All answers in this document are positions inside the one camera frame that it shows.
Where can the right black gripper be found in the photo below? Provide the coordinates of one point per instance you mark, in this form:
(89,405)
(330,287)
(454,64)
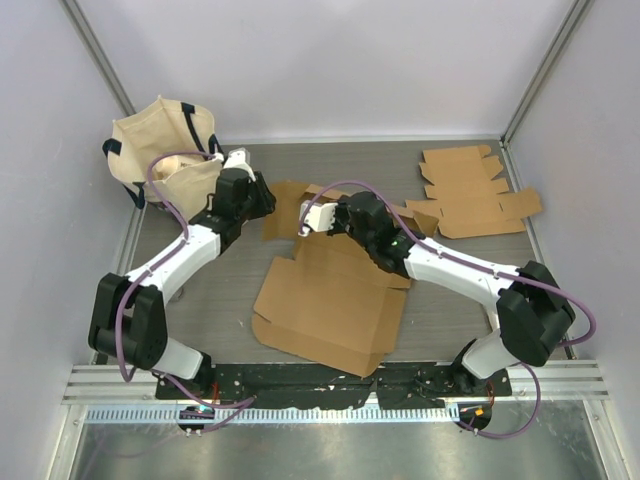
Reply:
(339,210)

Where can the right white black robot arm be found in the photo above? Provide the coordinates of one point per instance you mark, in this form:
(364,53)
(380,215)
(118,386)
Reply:
(530,318)

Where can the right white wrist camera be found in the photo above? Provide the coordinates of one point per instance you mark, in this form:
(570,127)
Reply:
(316,217)

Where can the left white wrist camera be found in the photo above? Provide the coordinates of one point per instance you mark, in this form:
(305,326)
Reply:
(239,159)

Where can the cream bottle in bag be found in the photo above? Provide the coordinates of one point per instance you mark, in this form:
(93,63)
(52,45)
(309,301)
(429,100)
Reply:
(169,166)

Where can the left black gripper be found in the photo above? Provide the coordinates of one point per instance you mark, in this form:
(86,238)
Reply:
(265,198)

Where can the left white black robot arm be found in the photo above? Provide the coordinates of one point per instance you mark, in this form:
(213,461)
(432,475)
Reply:
(129,319)

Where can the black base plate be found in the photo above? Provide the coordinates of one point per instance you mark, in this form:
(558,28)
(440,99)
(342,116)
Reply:
(305,386)

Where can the aluminium frame post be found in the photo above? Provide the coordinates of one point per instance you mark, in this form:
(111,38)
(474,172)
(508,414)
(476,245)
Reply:
(98,55)
(571,22)

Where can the slotted cable duct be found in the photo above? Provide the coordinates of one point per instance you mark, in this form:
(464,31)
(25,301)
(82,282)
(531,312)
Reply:
(184,414)

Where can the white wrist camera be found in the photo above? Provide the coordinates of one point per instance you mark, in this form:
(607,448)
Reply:
(239,159)
(316,217)

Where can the right aluminium frame post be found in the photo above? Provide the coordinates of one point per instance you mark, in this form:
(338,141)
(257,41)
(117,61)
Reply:
(571,22)

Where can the beige canvas tote bag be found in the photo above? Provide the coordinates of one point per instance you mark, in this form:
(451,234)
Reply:
(165,128)

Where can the left aluminium frame post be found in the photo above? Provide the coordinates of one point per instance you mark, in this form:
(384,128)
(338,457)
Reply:
(98,55)

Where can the large brown cardboard box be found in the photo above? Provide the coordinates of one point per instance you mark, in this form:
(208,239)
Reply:
(327,303)

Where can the flat cardboard box blank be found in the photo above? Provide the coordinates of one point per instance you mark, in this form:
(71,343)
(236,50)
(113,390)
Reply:
(466,191)

